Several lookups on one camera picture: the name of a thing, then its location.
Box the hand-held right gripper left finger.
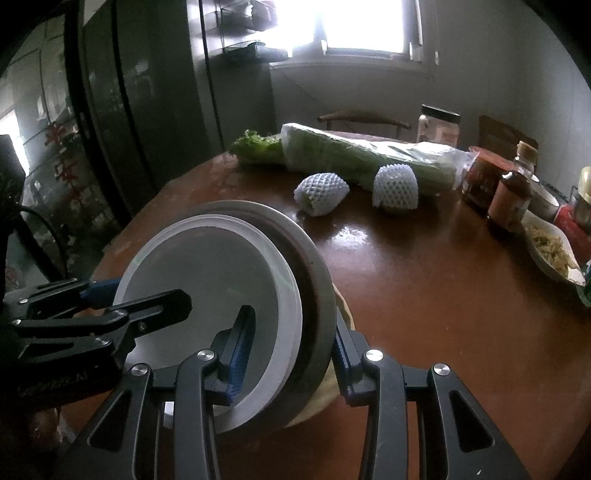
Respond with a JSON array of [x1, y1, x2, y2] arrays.
[[60, 305, 257, 480]]

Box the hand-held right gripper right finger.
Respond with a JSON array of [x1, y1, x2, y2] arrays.
[[333, 320, 532, 480]]

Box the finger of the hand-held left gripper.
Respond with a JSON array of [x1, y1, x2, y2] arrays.
[[2, 277, 124, 315], [9, 290, 192, 358]]

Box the cream shell-shaped plate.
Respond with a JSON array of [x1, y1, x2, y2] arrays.
[[286, 286, 357, 425]]

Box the steel bowl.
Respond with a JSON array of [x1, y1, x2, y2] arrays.
[[198, 200, 336, 435]]

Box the red paper decoration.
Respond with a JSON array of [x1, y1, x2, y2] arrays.
[[44, 120, 100, 217]]

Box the fruit in white foam net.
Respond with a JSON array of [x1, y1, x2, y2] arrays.
[[294, 172, 350, 217], [372, 162, 420, 214]]

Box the leafy green vegetable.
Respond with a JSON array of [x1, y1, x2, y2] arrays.
[[230, 130, 287, 167]]

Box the napa cabbage in plastic bag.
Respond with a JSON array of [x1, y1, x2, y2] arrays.
[[281, 122, 476, 197]]

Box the dark refrigerator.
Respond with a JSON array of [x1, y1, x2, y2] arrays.
[[65, 0, 273, 222]]

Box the red sauce jar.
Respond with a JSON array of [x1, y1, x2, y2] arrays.
[[462, 147, 513, 215]]

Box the brown sauce bottle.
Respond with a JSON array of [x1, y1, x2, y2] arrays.
[[487, 141, 539, 236]]

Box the white dish with food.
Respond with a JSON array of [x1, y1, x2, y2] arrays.
[[521, 217, 586, 287]]

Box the curved-back wooden chair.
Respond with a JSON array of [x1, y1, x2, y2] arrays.
[[318, 111, 411, 137]]

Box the black-lidded jar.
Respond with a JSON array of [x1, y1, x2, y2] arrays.
[[417, 104, 461, 146]]

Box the red packet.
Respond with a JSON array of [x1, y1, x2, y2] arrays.
[[554, 203, 591, 250]]

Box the tiered storage rack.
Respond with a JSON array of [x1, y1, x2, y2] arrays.
[[203, 0, 296, 61]]

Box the bright window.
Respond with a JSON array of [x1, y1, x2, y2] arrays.
[[272, 0, 423, 61]]

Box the black cable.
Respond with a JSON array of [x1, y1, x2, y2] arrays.
[[18, 205, 70, 282]]

